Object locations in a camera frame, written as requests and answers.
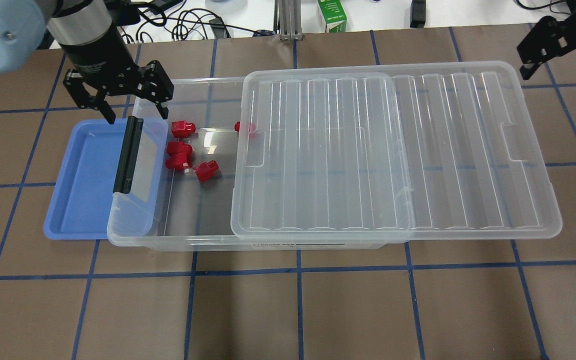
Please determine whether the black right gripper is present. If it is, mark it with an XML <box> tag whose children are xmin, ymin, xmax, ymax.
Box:
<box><xmin>516</xmin><ymin>0</ymin><xmax>576</xmax><ymax>81</ymax></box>

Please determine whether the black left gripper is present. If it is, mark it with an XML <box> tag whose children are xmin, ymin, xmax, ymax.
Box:
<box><xmin>61</xmin><ymin>30</ymin><xmax>174</xmax><ymax>125</ymax></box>

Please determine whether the clear plastic box lid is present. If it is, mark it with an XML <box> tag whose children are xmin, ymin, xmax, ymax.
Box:
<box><xmin>230</xmin><ymin>61</ymin><xmax>563</xmax><ymax>245</ymax></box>

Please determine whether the clear plastic storage box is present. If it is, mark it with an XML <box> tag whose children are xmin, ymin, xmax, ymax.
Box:
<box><xmin>109</xmin><ymin>72</ymin><xmax>417</xmax><ymax>252</ymax></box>

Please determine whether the black power adapter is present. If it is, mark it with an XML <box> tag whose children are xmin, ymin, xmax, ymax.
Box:
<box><xmin>149</xmin><ymin>0</ymin><xmax>186</xmax><ymax>15</ymax></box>

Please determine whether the blue plastic tray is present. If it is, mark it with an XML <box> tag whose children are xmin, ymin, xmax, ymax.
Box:
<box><xmin>43</xmin><ymin>116</ymin><xmax>170</xmax><ymax>240</ymax></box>

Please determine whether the green white carton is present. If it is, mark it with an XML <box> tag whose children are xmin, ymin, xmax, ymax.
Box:
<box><xmin>316</xmin><ymin>0</ymin><xmax>348</xmax><ymax>34</ymax></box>

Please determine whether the aluminium frame post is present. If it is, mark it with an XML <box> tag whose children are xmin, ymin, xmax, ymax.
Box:
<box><xmin>274</xmin><ymin>0</ymin><xmax>303</xmax><ymax>42</ymax></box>

